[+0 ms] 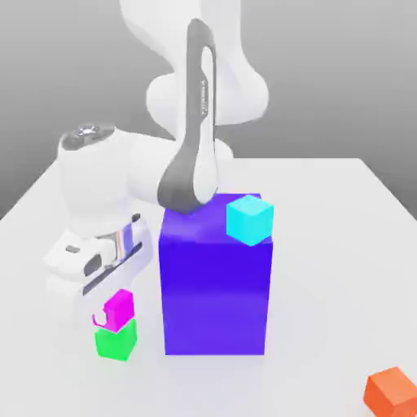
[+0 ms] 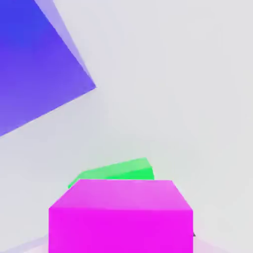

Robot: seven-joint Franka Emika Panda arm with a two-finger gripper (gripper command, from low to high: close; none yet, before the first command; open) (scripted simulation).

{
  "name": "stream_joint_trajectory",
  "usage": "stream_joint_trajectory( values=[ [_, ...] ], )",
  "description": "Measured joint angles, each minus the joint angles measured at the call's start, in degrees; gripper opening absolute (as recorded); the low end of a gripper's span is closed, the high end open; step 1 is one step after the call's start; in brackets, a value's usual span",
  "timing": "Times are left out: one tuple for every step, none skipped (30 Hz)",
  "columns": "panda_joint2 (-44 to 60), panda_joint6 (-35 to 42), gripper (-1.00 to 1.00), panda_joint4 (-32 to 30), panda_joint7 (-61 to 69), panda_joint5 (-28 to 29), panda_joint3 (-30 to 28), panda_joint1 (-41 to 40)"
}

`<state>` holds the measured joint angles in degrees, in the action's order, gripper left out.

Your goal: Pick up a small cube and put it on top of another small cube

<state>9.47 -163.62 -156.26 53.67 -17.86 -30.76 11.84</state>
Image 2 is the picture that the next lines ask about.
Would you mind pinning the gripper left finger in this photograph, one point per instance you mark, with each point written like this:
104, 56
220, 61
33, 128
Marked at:
39, 246

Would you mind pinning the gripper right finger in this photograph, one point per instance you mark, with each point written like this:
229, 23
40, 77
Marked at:
199, 247

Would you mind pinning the small magenta cube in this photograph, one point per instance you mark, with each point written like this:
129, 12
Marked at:
120, 227

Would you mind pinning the small green cube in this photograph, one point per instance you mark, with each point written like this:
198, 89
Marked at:
126, 171

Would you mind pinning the large blue box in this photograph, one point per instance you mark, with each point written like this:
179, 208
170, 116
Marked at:
33, 69

